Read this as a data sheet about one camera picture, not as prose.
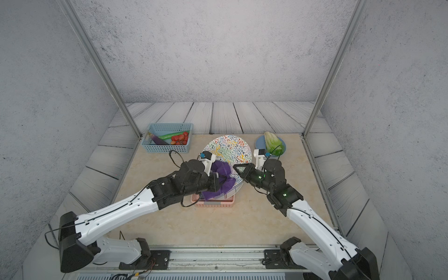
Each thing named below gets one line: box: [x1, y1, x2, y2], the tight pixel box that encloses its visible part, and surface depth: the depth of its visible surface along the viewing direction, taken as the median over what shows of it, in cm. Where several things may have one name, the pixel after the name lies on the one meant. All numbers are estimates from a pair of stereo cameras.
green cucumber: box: [158, 131, 184, 140], surface depth 121 cm
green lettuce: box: [264, 131, 285, 157], surface depth 110 cm
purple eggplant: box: [149, 132, 170, 146], surface depth 117 cm
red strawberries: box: [170, 131, 189, 146], surface depth 117 cm
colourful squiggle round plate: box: [203, 134, 253, 185], surface depth 77 cm
